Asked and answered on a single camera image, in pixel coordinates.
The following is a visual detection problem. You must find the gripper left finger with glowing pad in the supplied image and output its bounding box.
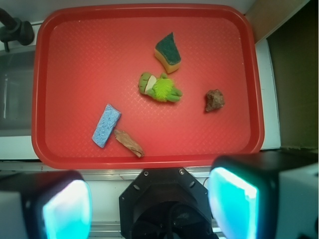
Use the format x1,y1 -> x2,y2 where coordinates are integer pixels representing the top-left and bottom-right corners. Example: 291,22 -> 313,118
0,171 -> 92,239

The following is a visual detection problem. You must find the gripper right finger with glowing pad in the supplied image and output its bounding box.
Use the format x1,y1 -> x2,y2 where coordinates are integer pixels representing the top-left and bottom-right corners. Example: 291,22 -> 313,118
207,150 -> 319,239

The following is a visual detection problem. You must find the blue sponge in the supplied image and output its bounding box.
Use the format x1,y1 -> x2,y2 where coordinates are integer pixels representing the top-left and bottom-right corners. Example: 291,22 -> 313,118
92,104 -> 121,148

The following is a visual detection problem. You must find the green and yellow sponge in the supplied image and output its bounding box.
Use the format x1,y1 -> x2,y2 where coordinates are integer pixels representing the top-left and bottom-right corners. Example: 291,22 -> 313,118
155,32 -> 181,74

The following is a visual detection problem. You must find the brown wood bark piece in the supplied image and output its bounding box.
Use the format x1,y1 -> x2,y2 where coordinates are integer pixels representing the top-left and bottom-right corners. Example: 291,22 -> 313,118
114,129 -> 145,158

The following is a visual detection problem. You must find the brown rock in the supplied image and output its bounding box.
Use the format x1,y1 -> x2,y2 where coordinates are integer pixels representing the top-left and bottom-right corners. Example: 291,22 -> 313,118
205,89 -> 225,112

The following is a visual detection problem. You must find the red plastic tray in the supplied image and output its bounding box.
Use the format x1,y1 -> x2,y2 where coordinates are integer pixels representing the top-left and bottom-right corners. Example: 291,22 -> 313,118
31,4 -> 264,169

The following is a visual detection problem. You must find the metal sink basin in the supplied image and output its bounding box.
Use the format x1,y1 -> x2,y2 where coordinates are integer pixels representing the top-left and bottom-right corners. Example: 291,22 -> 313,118
0,46 -> 35,137

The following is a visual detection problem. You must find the green plush toy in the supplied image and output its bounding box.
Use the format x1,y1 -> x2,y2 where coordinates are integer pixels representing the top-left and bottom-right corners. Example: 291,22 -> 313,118
138,72 -> 183,103

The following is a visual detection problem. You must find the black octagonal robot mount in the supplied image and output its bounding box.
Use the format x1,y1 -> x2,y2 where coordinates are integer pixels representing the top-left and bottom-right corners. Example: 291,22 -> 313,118
119,168 -> 218,239

